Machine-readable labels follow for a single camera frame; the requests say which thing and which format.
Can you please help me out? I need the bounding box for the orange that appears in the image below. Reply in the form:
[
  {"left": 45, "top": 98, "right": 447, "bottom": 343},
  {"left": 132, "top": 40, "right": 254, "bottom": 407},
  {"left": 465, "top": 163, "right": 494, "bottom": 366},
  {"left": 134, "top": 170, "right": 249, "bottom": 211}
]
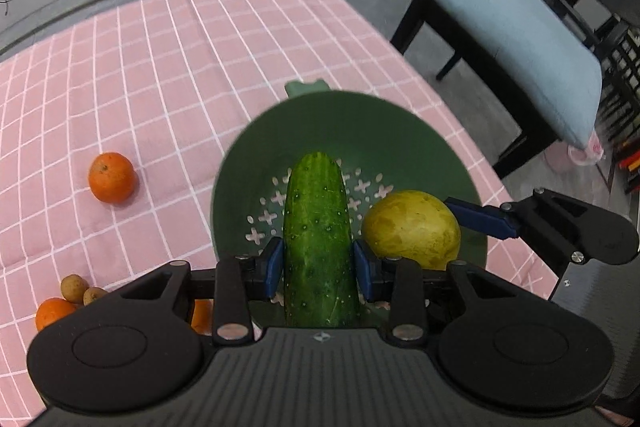
[
  {"left": 191, "top": 299, "right": 214, "bottom": 336},
  {"left": 88, "top": 152, "right": 137, "bottom": 205},
  {"left": 35, "top": 298, "right": 77, "bottom": 332}
]

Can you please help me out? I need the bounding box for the large yellow-green pomelo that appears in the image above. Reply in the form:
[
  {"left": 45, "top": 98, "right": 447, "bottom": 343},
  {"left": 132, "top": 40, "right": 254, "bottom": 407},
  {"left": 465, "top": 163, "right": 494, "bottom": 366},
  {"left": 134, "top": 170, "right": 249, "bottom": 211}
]
[{"left": 361, "top": 190, "right": 461, "bottom": 271}]

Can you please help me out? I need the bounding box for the green cucumber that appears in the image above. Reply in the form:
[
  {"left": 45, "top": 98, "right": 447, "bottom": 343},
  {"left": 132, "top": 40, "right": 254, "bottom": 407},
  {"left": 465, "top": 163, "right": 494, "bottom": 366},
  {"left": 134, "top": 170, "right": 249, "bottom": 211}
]
[{"left": 283, "top": 152, "right": 360, "bottom": 329}]

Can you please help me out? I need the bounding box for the green colander bowl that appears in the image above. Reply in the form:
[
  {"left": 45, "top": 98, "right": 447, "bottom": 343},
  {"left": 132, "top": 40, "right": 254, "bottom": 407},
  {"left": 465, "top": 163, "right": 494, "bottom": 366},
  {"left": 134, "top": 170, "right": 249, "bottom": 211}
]
[{"left": 210, "top": 81, "right": 480, "bottom": 327}]

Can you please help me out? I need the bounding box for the brown kiwi front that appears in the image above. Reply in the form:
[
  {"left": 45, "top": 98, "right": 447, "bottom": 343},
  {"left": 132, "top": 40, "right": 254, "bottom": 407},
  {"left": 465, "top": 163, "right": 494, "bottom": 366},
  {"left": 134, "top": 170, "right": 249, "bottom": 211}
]
[{"left": 82, "top": 287, "right": 107, "bottom": 306}]

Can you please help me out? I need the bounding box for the brown kiwi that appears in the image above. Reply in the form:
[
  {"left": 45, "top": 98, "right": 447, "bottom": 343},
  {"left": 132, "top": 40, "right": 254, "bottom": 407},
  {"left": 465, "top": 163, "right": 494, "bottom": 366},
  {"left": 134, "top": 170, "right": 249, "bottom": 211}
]
[
  {"left": 60, "top": 274, "right": 89, "bottom": 305},
  {"left": 82, "top": 287, "right": 107, "bottom": 306}
]

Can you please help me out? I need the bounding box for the light blue seat cushion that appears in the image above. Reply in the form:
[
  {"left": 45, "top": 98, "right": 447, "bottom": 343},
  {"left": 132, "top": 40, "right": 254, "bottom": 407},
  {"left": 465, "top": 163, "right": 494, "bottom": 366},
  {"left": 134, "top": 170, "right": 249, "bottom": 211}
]
[{"left": 434, "top": 0, "right": 602, "bottom": 150}]

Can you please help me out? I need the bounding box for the brown kiwi back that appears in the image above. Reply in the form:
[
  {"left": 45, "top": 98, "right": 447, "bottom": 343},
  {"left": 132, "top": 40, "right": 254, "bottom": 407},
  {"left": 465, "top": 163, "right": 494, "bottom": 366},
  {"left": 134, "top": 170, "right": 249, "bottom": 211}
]
[{"left": 60, "top": 274, "right": 89, "bottom": 305}]

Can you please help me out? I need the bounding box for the pink checked tablecloth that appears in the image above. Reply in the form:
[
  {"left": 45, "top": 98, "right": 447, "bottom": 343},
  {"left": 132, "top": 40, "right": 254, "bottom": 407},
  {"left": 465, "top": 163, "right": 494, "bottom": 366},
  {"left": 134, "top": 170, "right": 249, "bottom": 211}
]
[{"left": 0, "top": 0, "right": 559, "bottom": 417}]

